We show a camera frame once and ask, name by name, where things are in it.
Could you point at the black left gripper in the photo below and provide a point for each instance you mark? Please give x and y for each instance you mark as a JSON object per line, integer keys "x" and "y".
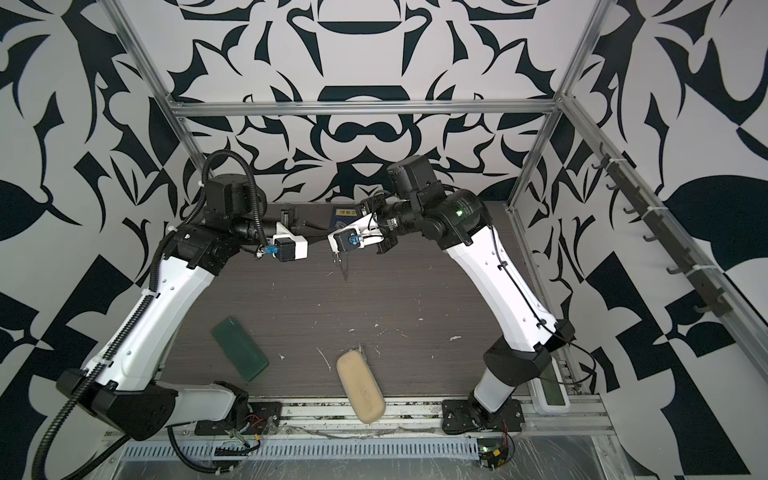
{"x": 290, "y": 219}

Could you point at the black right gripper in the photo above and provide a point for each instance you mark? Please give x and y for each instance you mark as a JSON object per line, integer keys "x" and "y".
{"x": 376, "y": 204}

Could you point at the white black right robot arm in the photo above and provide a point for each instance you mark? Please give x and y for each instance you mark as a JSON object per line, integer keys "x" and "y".
{"x": 461, "y": 225}

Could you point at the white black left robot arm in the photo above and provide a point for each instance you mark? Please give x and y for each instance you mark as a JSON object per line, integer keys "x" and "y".
{"x": 118, "y": 385}

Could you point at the blue book yellow label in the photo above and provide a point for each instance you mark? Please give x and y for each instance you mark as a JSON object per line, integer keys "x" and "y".
{"x": 342, "y": 216}

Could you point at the green translucent plastic case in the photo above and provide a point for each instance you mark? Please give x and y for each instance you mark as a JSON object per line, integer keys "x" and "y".
{"x": 240, "y": 349}

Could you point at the beige glasses case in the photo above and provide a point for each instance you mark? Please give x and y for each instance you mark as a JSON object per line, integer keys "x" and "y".
{"x": 360, "y": 387}

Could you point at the white digital timer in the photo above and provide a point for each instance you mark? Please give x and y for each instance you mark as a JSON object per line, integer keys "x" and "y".
{"x": 548, "y": 392}

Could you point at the green circuit board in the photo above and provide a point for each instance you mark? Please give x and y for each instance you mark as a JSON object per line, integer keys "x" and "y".
{"x": 493, "y": 453}

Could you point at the black wall hook rack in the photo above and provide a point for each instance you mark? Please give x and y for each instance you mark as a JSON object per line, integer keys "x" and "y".
{"x": 667, "y": 231}

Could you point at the white slotted cable duct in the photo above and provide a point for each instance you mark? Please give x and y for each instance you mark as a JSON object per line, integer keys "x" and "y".
{"x": 315, "y": 449}

